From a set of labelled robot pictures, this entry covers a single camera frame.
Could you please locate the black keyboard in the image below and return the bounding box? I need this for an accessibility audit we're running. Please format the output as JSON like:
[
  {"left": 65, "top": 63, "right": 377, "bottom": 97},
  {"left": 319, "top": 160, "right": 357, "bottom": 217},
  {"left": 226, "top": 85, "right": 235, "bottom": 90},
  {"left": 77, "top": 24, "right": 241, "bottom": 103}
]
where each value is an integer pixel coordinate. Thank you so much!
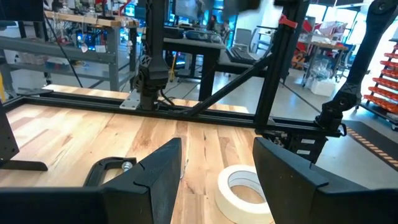
[{"left": 226, "top": 45, "right": 259, "bottom": 65}]

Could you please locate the white masking tape roll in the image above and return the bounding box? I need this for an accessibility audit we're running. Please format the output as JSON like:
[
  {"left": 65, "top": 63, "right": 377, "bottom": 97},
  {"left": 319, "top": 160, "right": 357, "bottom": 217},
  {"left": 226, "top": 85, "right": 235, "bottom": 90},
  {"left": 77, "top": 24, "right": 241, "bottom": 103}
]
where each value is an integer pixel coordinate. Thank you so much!
[{"left": 214, "top": 164, "right": 275, "bottom": 224}]

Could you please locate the black labelled control box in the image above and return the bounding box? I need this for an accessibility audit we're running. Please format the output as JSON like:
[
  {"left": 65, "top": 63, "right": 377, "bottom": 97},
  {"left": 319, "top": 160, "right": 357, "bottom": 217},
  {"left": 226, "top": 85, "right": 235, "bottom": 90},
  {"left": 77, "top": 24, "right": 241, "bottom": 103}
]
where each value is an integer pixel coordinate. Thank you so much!
[{"left": 259, "top": 130, "right": 329, "bottom": 165}]

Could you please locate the grey metal workbench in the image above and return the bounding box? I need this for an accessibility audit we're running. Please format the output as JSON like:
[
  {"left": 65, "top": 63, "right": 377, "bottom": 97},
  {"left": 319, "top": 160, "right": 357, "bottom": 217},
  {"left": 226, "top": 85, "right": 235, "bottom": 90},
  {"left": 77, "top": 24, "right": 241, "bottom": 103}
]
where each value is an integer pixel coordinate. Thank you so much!
[{"left": 0, "top": 9, "right": 141, "bottom": 93}]

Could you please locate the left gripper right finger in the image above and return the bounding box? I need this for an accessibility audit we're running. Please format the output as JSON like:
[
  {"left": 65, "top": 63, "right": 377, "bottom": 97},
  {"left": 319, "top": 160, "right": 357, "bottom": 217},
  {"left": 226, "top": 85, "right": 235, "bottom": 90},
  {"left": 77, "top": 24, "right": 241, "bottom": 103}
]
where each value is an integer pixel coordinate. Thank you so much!
[{"left": 252, "top": 136, "right": 398, "bottom": 224}]

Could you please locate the black aluminium table frame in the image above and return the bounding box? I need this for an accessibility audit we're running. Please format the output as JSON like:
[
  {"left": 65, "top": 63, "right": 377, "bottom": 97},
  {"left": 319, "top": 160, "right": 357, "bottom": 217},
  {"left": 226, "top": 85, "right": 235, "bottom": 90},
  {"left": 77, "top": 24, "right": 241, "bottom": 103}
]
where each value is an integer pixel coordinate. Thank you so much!
[{"left": 0, "top": 0, "right": 348, "bottom": 139}]

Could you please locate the white box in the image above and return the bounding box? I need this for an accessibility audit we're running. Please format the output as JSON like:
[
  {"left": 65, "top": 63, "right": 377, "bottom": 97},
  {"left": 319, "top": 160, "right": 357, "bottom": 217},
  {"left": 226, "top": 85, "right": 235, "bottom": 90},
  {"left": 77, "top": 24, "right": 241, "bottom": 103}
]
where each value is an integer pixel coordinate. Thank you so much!
[{"left": 305, "top": 78, "right": 337, "bottom": 98}]

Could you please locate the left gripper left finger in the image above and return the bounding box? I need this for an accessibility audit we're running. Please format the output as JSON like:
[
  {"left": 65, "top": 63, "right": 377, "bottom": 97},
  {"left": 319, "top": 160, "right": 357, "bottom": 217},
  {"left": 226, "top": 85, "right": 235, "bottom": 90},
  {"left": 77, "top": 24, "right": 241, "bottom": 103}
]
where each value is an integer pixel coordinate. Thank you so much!
[{"left": 0, "top": 138, "right": 183, "bottom": 224}]

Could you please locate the black striped floor mat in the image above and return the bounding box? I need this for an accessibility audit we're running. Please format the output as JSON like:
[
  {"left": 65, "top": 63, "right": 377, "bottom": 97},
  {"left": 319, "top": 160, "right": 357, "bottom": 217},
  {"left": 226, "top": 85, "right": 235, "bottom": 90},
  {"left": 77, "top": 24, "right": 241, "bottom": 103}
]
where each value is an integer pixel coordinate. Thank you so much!
[{"left": 341, "top": 119, "right": 398, "bottom": 172}]

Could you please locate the black C-clamp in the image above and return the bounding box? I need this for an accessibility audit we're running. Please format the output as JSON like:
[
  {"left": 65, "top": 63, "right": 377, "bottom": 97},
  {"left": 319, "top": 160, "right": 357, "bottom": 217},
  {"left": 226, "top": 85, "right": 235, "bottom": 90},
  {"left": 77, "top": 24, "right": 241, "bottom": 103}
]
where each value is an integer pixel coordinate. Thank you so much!
[{"left": 83, "top": 156, "right": 138, "bottom": 188}]

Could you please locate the red parts bin rack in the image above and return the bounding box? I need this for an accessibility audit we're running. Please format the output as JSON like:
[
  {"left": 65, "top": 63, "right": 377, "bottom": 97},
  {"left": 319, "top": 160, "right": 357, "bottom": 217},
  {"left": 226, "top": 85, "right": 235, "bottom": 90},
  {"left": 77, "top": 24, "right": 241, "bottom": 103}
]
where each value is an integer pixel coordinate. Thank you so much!
[{"left": 361, "top": 42, "right": 398, "bottom": 130}]

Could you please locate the red frame clamp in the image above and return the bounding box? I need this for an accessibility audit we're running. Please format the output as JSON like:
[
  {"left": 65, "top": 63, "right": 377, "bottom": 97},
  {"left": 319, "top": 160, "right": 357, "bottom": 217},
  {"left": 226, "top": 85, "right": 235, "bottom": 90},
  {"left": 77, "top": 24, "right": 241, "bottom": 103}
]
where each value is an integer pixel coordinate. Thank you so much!
[{"left": 277, "top": 13, "right": 299, "bottom": 30}]

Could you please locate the black office desk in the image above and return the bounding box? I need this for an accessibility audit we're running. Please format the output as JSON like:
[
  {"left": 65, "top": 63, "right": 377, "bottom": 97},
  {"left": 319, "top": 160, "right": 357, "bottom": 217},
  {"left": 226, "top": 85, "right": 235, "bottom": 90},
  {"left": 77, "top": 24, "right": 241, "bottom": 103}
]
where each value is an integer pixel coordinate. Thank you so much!
[{"left": 162, "top": 26, "right": 272, "bottom": 102}]

